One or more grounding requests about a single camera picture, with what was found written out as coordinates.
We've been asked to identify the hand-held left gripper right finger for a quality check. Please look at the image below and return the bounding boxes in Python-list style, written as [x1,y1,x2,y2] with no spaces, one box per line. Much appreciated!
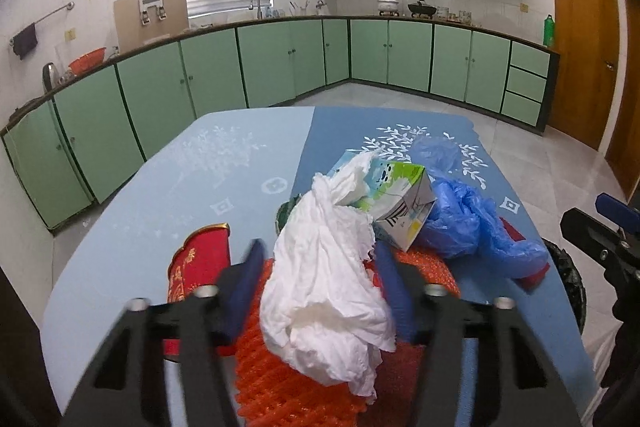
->
[374,239,583,427]

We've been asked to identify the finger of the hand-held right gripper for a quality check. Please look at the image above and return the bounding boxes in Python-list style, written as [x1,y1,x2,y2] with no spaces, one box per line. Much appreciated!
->
[560,208,640,270]
[596,193,640,228]

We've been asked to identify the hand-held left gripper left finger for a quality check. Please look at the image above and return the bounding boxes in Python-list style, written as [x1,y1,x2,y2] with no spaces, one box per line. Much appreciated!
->
[60,239,266,427]

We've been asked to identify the black trash bin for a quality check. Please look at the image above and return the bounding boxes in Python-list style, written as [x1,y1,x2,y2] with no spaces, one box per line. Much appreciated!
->
[542,237,587,338]

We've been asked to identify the red plastic bag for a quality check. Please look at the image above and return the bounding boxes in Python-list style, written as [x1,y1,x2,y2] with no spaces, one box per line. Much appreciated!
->
[165,222,238,360]

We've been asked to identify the white tissue paper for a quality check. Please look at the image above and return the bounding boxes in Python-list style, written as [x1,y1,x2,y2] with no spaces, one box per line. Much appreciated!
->
[260,152,398,400]

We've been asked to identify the blue plastic bag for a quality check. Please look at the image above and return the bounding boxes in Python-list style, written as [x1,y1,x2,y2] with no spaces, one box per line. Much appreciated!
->
[407,137,548,280]

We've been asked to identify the white green drink carton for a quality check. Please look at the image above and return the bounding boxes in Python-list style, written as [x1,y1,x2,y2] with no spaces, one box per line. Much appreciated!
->
[327,150,437,253]

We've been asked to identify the dark green wrapper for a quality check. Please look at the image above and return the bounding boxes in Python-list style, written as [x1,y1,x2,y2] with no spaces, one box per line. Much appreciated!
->
[274,199,301,238]

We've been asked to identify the large orange foam net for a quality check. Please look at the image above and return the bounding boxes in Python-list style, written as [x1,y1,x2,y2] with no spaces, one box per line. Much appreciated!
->
[232,249,463,418]

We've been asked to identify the brown wooden door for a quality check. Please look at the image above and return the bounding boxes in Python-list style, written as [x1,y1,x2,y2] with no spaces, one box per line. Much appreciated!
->
[547,0,621,151]
[605,0,640,202]

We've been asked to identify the light blue tablecloth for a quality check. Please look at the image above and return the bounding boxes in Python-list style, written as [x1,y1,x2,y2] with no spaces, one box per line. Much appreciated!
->
[42,107,316,413]

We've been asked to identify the blue tree-print tablecloth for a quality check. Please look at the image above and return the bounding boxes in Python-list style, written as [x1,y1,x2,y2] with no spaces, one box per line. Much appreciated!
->
[285,107,596,427]

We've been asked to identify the green base cabinets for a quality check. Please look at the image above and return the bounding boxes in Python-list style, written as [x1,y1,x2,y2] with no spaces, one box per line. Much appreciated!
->
[0,18,561,233]

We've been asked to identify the red basin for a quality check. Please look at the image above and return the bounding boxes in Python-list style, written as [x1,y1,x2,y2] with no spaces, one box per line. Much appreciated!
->
[68,48,107,75]

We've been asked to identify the black wok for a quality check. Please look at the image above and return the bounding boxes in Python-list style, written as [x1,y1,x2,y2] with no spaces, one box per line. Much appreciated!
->
[407,0,438,18]

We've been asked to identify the brown cardboard board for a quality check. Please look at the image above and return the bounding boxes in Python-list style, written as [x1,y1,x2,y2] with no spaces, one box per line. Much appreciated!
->
[113,0,190,52]

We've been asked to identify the dark towel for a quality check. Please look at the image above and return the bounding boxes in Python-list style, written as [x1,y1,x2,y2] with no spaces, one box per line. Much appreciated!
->
[12,24,38,60]

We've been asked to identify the metal towel rail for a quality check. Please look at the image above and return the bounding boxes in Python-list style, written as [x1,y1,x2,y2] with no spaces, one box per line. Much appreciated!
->
[10,1,76,45]

